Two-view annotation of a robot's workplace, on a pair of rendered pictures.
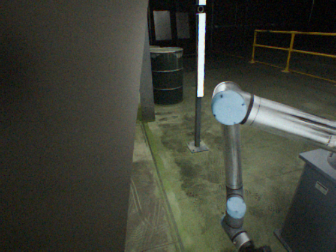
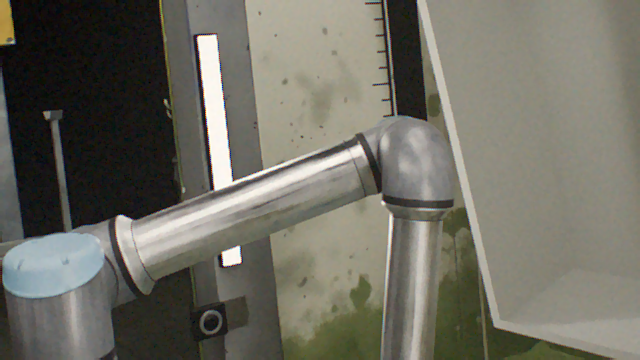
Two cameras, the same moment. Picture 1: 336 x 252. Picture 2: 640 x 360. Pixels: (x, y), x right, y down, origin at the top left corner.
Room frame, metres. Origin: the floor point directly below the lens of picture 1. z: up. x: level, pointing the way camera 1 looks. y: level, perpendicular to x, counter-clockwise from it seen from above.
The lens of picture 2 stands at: (1.86, -0.85, 1.12)
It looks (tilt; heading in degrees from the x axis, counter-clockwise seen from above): 5 degrees down; 161
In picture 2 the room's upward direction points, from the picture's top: 6 degrees counter-clockwise
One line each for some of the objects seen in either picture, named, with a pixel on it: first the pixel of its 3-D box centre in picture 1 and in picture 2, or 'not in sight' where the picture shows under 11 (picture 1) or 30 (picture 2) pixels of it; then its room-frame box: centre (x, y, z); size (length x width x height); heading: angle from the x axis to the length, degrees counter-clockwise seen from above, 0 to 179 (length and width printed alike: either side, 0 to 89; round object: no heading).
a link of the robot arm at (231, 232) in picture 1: (233, 227); not in sight; (0.64, -0.32, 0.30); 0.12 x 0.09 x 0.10; 17
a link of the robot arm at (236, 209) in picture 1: (234, 210); not in sight; (0.66, -0.32, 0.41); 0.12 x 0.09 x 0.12; 163
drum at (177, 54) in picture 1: (166, 76); not in sight; (3.35, -0.04, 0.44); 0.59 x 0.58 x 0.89; 27
